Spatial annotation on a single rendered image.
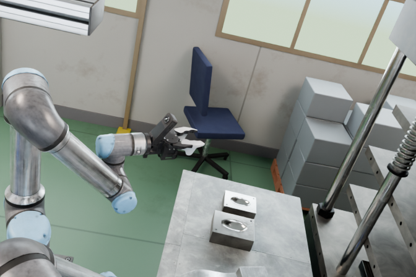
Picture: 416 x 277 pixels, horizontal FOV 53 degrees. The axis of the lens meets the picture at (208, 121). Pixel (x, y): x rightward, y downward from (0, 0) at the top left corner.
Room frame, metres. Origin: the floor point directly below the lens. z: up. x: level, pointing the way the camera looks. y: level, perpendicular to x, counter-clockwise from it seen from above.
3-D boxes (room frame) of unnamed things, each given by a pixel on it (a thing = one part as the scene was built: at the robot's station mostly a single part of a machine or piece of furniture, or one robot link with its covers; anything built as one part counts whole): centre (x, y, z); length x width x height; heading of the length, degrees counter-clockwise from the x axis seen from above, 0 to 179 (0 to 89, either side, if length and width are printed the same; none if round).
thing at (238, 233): (1.52, -0.25, 0.83); 0.20 x 0.15 x 0.07; 92
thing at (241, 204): (1.72, -0.27, 0.83); 0.17 x 0.13 x 0.06; 92
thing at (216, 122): (3.21, -0.03, 0.51); 0.60 x 0.57 x 1.03; 95
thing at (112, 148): (1.10, 0.27, 1.43); 0.11 x 0.08 x 0.09; 123
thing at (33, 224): (0.85, 0.43, 1.20); 0.13 x 0.12 x 0.14; 33
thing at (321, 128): (3.18, -1.28, 0.51); 1.05 x 0.68 x 1.02; 98
